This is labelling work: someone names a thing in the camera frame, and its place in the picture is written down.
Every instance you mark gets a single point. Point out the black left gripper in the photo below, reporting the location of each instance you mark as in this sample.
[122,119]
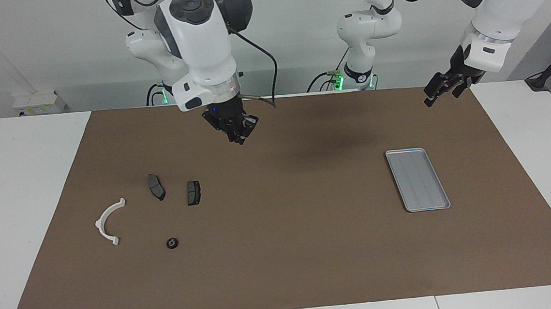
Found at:
[458,64]

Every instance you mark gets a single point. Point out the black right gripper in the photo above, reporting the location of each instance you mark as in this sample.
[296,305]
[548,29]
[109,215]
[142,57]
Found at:
[224,112]

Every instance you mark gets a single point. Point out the large black bearing gear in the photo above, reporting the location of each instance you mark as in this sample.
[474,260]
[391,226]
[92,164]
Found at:
[172,243]

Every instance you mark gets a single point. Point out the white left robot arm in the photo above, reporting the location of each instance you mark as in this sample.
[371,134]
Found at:
[368,27]

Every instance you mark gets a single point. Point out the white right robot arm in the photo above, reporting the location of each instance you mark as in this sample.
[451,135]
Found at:
[200,48]

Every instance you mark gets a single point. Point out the silver ribbed metal tray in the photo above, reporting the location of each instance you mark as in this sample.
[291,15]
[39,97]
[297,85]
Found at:
[418,181]

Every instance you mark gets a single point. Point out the short dark brake pad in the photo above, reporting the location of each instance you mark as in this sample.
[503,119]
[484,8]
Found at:
[194,192]

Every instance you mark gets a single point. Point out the long dark brake pad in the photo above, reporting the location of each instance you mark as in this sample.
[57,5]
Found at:
[156,187]

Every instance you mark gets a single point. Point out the brown table mat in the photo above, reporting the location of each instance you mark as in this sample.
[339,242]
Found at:
[282,246]

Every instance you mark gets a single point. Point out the white wall socket box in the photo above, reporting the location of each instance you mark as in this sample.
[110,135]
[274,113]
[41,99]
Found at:
[39,103]

